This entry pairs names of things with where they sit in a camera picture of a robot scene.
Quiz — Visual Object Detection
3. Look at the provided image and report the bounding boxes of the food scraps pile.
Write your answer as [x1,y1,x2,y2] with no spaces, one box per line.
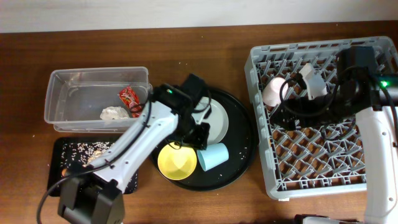
[86,150,103,165]

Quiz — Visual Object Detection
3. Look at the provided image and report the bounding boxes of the pink cup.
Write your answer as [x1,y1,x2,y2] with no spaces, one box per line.
[262,77,285,107]

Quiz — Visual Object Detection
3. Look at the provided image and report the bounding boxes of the black rectangular tray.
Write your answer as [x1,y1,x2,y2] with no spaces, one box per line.
[47,136,139,197]

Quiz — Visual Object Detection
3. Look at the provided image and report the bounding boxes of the yellow bowl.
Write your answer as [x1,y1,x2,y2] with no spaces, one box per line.
[157,143,197,180]

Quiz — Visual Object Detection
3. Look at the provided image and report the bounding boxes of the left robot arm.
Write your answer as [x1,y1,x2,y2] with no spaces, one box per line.
[58,74,210,223]

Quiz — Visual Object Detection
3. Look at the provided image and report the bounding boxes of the white tissue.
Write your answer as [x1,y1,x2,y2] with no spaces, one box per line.
[100,106,129,120]

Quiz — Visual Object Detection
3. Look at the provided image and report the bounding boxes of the grey dishwasher rack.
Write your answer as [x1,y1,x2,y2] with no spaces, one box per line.
[244,36,397,200]

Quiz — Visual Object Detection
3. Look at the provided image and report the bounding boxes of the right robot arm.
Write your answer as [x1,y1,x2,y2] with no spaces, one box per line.
[270,46,397,223]

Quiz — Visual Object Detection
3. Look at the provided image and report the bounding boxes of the black round tray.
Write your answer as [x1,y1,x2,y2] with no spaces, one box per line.
[169,88,258,192]

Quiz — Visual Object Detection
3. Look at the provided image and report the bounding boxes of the red snack wrapper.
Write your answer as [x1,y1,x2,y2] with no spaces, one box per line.
[118,86,142,118]

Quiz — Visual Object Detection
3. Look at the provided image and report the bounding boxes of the blue cup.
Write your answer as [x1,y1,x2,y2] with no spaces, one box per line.
[197,143,229,172]

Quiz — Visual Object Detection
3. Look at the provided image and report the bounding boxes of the light grey plate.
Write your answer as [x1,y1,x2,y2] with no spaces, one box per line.
[192,99,229,145]

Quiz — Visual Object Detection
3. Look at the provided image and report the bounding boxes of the clear plastic storage bin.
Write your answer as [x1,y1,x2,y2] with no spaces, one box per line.
[44,67,152,133]

